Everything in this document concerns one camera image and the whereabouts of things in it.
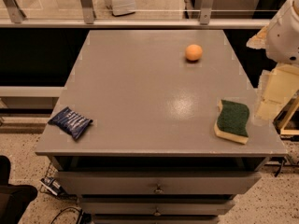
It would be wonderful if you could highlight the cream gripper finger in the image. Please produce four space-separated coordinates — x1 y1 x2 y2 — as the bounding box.
246 26 268 49
255 63 299 121

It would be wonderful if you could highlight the orange fruit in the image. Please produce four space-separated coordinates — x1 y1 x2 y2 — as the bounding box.
185 44 203 62

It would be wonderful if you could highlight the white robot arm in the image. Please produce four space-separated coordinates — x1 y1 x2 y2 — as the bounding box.
246 0 299 120

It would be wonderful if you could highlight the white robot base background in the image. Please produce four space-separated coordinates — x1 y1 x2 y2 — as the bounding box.
105 0 136 16

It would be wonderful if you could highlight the blue rxbar wrapper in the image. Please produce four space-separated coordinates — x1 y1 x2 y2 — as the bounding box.
48 106 93 140

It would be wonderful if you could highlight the yellow wooden stand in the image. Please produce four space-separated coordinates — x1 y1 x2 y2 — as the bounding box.
275 93 299 136

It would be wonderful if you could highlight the green yellow sponge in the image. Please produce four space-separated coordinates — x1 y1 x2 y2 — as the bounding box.
214 100 249 145

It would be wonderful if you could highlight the grey bottom drawer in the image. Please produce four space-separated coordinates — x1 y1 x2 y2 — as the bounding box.
93 215 219 224

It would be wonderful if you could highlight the grey drawer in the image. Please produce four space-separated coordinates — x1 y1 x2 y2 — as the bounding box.
56 171 261 195
93 215 219 224
79 198 235 216

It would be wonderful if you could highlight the grey middle drawer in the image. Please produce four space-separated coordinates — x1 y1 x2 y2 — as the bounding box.
79 198 235 216

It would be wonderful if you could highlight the grey top drawer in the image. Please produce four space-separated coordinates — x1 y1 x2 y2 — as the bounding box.
56 171 261 195

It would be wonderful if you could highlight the power strip on floor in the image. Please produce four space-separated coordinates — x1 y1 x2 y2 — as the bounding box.
40 176 63 196

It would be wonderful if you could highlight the black chair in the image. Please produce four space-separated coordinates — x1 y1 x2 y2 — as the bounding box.
0 156 37 224

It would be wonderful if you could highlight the black floor cable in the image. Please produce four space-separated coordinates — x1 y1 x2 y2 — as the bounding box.
50 206 85 224

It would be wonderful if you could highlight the metal railing frame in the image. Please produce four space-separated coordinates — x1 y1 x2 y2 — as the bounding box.
0 0 269 29

